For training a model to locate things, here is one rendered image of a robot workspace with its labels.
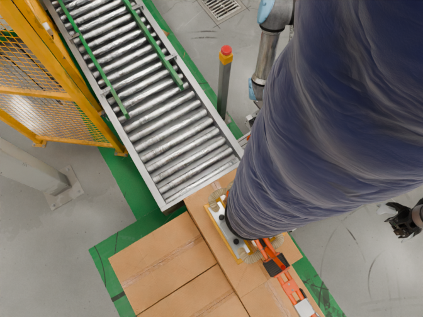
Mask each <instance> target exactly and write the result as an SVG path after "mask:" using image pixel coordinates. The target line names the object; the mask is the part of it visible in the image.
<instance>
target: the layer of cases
mask: <svg viewBox="0 0 423 317"><path fill-rule="evenodd" d="M108 260H109V261H110V264H111V266H112V268H113V270H114V271H115V274H116V276H117V278H118V280H119V282H120V284H121V286H122V288H123V290H124V292H125V294H126V296H127V298H128V300H129V302H130V304H131V306H132V308H133V310H134V312H135V314H136V315H137V317H299V316H298V314H297V312H296V311H295V309H294V307H293V306H292V303H291V301H290V299H289V298H288V296H287V295H286V294H285V292H284V290H283V289H282V287H281V284H280V283H279V281H278V280H277V278H274V277H272V278H270V279H269V280H268V281H266V282H265V283H263V284H261V285H260V286H258V287H257V288H255V289H254V290H252V291H251V292H249V293H248V294H246V295H245V296H243V297H242V298H239V297H238V295H237V294H236V293H235V291H234V290H233V288H232V286H231V285H230V283H229V281H228V279H227V278H226V276H225V274H224V273H223V270H222V269H221V267H220V266H219V264H218V262H217V260H216V258H215V257H214V255H213V253H212V251H211V250H210V248H209V246H208V244H207V243H206V241H205V239H204V238H203V235H202V234H201V232H200V230H199V229H198V227H197V225H196V223H195V222H194V220H193V218H192V217H191V215H190V213H188V212H187V211H186V212H184V213H183V214H180V215H179V216H178V217H176V218H174V219H173V220H171V221H169V222H168V223H166V224H164V225H162V226H161V227H159V228H158V229H156V230H154V231H153V232H151V233H149V234H148V235H146V236H144V237H143V238H141V239H139V240H138V241H136V242H135V243H133V244H131V245H129V246H128V247H127V248H124V249H123V250H121V251H120V252H118V253H116V254H114V255H113V256H111V257H110V258H108ZM289 268H290V269H288V272H289V273H290V275H291V277H292V278H293V279H294V280H295V282H296V284H297V285H298V287H299V288H301V289H303V291H304V293H305V294H306V296H307V299H308V300H309V302H310V304H311V305H312V307H313V309H314V310H315V312H317V313H318V314H319V315H320V316H321V317H325V316H324V314H323V313H322V311H321V310H320V308H319V307H318V305H317V303H316V302H315V301H314V299H313V297H312V296H311V294H310V293H309V291H308V290H307V288H306V287H305V285H304V283H303V282H302V280H301V279H300V278H299V276H298V274H297V273H296V272H295V270H294V268H293V267H292V265H290V266H289Z"/></svg>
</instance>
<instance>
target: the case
mask: <svg viewBox="0 0 423 317"><path fill-rule="evenodd" d="M236 171H237V168H236V169H234V170H232V171H231V172H229V173H228V174H225V175H224V176H222V177H220V178H219V179H217V180H215V181H213V182H212V183H210V184H208V185H207V186H205V187H203V188H201V189H200V190H198V191H196V192H194V193H192V194H191V195H189V196H188V197H186V198H184V199H183V201H184V203H185V205H186V207H187V209H188V211H189V213H190V215H191V217H192V218H193V220H194V222H195V223H196V225H197V227H198V229H199V230H200V232H201V234H202V235H203V238H204V239H205V241H206V243H207V244H208V246H209V248H210V250H211V252H212V253H213V255H214V257H215V258H216V260H217V262H218V264H219V266H220V267H221V269H222V270H223V273H224V274H225V276H226V278H227V279H228V281H229V283H230V285H231V286H232V288H233V290H234V291H235V293H236V294H237V295H238V297H239V298H242V297H243V296H245V295H246V294H248V293H249V292H251V291H252V290H254V289H255V288H257V287H258V286H260V285H261V284H263V283H265V282H266V281H268V280H269V279H270V278H272V277H270V275H269V274H268V272H267V270H266V269H265V267H264V266H263V263H264V262H263V260H265V258H264V257H262V258H261V259H259V260H258V261H257V262H254V263H251V264H247V263H244V262H242V263H241V264H239V265H237V263H236V261H235V260H234V258H233V256H232V254H231V253H230V251H229V249H228V248H227V246H226V244H225V242H224V241H223V239H222V237H221V236H220V234H219V232H218V231H217V229H216V227H215V225H214V224H213V222H212V220H211V219H210V217H209V215H208V213H207V212H206V210H205V208H204V207H203V206H204V205H205V204H207V203H208V197H209V196H210V194H211V193H213V192H214V191H216V190H218V189H220V188H224V187H225V188H227V186H228V184H229V183H230V182H232V181H233V180H234V179H235V175H236ZM220 197H221V199H222V201H223V203H224V204H225V206H226V205H227V196H225V195H223V196H220ZM285 233H286V235H285V236H284V242H283V244H281V246H280V247H278V248H277V249H275V251H276V252H280V253H283V255H284V256H285V258H286V260H287V261H288V263H289V264H290V265H292V264H294V263H295V262H296V261H298V260H300V259H301V258H302V257H303V256H302V254H301V253H300V251H299V250H298V249H297V247H296V245H295V244H294V242H293V240H292V239H291V238H290V236H289V234H288V233H287V232H285ZM247 242H248V244H249V246H250V247H251V249H252V251H253V252H254V253H255V252H256V251H257V249H258V248H257V245H256V244H255V242H254V240H253V241H249V240H247Z"/></svg>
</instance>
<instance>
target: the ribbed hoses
mask: <svg viewBox="0 0 423 317"><path fill-rule="evenodd" d="M233 183H234V180H233V181H232V182H230V183H229V184H228V186H227V188H225V187H224V188H220V189H218V190H216V191H214V192H213V193H211V194H210V196H209V197H208V202H209V205H210V207H211V209H212V210H213V212H215V213H216V212H218V211H219V210H220V206H219V205H218V204H217V202H216V199H217V198H218V197H220V196H223V195H225V196H227V191H228V190H229V189H230V188H231V187H232V184H233ZM274 237H275V240H273V241H272V242H271V245H272V246H273V248H274V249H277V248H278V247H280V246H281V244H283V242H284V236H283V234H282V233H280V234H278V235H276V236H274ZM237 253H238V254H239V257H240V258H241V259H242V261H244V263H247V264H251V263H254V262H257V261H258V260H259V259H261V258H262V257H263V255H262V253H261V252H260V250H259V249H257V251H256V252H255V253H253V254H251V255H250V256H249V255H248V253H247V252H246V250H245V248H244V247H240V248H238V250H237Z"/></svg>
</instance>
